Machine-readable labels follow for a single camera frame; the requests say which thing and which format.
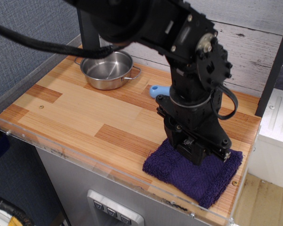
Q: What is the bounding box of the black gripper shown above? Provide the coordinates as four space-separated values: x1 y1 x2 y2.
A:
156 95 232 166

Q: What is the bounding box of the small black toy appliance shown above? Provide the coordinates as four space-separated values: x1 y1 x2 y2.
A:
176 137 195 161

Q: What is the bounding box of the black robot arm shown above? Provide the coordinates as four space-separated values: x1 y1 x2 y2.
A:
70 0 238 165

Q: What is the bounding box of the purple folded towel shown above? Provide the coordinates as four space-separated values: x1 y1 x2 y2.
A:
143 139 243 209

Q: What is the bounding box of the light blue plastic spoon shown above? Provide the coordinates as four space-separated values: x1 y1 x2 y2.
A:
149 85 170 98

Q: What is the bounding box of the white plastic side unit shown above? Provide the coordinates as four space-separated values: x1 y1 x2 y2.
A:
248 89 283 187

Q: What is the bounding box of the stainless steel pot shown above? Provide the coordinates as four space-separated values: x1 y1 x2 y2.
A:
74 51 141 90

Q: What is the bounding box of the silver toy fridge cabinet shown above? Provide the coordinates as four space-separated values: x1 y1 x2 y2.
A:
37 148 233 226

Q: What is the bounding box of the black vertical post right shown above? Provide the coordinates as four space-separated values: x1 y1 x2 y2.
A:
255 37 283 117

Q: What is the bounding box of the black vertical post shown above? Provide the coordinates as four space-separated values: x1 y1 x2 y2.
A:
77 9 100 50
255 37 283 117

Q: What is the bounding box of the black braided cable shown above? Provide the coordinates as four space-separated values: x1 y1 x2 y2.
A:
0 18 128 61

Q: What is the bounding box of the black vertical post left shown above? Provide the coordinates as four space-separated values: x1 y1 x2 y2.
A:
77 9 100 50

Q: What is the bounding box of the black yellow cable bundle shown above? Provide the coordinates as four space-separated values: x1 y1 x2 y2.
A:
0 196 35 226

